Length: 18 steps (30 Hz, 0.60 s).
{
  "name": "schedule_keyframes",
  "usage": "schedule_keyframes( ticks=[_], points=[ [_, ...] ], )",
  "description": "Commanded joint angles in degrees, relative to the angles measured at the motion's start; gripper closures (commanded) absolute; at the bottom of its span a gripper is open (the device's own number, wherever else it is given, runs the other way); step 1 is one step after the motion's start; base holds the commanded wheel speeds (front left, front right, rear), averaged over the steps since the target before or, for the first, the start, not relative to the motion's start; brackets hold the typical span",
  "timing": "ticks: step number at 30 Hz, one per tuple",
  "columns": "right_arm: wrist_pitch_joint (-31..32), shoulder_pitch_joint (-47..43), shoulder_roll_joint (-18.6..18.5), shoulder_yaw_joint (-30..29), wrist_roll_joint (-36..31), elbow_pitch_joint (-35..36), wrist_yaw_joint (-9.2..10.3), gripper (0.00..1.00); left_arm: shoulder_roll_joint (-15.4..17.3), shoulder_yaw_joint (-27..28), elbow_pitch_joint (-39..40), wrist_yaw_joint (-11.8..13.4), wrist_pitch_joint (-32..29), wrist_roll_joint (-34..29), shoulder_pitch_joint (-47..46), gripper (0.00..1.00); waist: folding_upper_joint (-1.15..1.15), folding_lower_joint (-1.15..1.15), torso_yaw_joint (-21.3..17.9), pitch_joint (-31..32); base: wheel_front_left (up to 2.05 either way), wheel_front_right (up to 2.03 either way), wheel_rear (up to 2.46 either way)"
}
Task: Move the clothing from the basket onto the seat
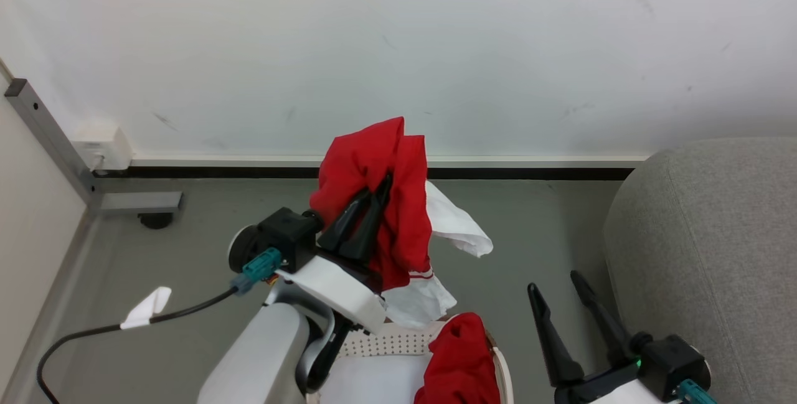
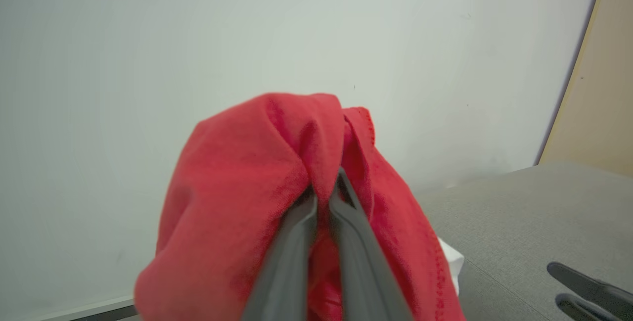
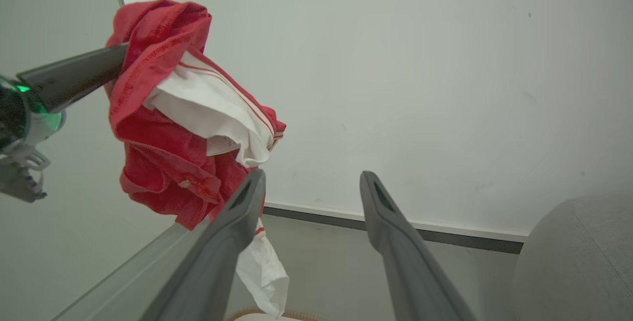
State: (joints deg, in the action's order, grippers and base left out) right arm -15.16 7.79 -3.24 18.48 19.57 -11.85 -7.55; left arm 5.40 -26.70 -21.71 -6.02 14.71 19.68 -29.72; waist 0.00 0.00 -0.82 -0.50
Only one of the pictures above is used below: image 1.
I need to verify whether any grey metal frame post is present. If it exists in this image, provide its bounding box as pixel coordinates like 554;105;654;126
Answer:
4;78;184;215

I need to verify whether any grey fabric sofa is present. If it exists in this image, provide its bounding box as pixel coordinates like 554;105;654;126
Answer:
602;136;797;404

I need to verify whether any black and white baseboard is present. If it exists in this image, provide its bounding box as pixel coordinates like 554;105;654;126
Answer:
93;154;651;181

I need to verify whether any white wall socket box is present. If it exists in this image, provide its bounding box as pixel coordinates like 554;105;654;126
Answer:
70;126;134;172

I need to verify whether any teal right camera connector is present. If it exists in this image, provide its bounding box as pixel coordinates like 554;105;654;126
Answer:
676;378;718;404

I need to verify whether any beige partition panel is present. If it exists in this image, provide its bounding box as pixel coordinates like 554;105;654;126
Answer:
0;59;89;392

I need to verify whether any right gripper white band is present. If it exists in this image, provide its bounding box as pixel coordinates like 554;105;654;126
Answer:
527;270;681;404

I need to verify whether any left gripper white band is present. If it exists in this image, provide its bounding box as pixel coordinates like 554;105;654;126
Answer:
274;174;394;335

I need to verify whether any white perforated laundry basket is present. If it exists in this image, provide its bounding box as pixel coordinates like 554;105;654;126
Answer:
305;320;515;404

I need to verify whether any teal camera connector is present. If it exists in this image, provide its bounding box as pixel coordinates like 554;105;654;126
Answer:
676;378;718;404
232;247;283;294

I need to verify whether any black caster wheel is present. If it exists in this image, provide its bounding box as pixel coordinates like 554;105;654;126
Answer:
138;212;174;230

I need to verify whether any red and white garment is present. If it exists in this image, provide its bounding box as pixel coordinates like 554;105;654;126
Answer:
309;116;494;331

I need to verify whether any teal left camera connector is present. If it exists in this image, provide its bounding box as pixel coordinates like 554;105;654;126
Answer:
232;247;283;294

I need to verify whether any white tape tag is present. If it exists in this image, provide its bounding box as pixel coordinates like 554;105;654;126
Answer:
120;286;172;331

